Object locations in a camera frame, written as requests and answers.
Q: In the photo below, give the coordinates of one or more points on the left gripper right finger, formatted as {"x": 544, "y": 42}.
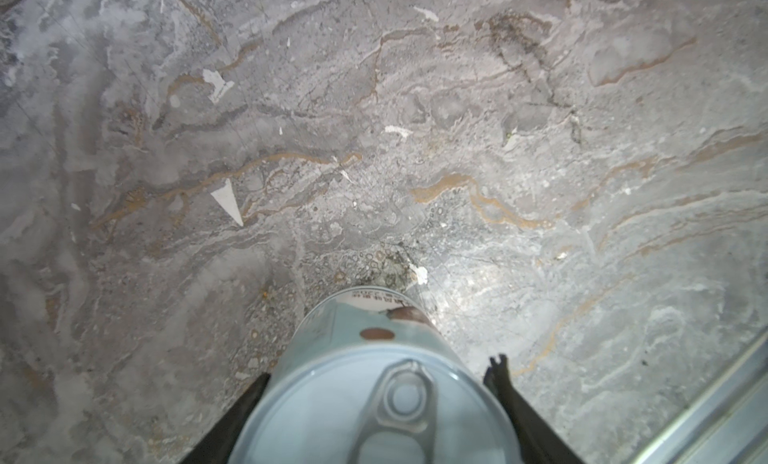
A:
{"x": 538, "y": 441}

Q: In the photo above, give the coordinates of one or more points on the blue can pull tab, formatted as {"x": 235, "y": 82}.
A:
{"x": 367, "y": 378}

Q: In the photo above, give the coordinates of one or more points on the aluminium mounting rail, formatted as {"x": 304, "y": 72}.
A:
{"x": 727, "y": 423}

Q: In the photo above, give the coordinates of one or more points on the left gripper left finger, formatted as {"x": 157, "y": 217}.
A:
{"x": 217, "y": 445}

